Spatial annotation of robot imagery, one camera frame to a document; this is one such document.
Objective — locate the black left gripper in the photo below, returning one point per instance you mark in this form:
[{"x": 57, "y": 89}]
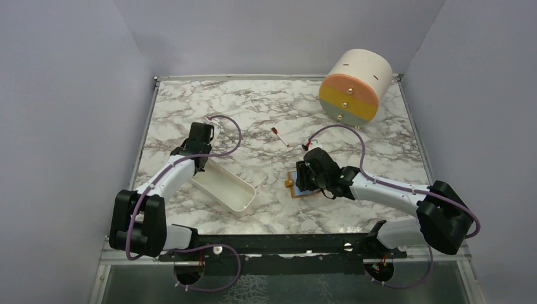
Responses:
[{"x": 208, "y": 147}]

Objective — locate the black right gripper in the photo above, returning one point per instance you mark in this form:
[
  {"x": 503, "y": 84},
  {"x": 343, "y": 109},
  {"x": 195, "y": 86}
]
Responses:
[{"x": 302, "y": 180}]

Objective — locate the yellow leather card holder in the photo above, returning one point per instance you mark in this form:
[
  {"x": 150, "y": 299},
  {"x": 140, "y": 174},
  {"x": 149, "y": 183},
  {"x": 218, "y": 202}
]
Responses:
[{"x": 301, "y": 185}]

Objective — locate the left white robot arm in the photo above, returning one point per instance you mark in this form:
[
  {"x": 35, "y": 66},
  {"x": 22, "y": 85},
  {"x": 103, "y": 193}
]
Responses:
[{"x": 139, "y": 219}]

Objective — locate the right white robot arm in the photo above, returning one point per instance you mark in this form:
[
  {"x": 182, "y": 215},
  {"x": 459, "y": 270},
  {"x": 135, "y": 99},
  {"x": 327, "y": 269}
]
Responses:
[{"x": 439, "y": 218}]

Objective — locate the red and white marker pen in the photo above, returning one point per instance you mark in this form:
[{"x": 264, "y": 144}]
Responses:
[{"x": 276, "y": 132}]

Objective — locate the white oval plastic tray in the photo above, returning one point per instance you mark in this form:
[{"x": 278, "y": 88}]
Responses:
[{"x": 226, "y": 188}]

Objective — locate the cylindrical pastel drawer box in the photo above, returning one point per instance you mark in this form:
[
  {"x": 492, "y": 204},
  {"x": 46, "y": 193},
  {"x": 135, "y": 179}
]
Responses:
[{"x": 352, "y": 91}]

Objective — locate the black metal base rail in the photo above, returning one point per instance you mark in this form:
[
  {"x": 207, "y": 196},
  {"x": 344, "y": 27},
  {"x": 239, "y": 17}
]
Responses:
[{"x": 194, "y": 255}]

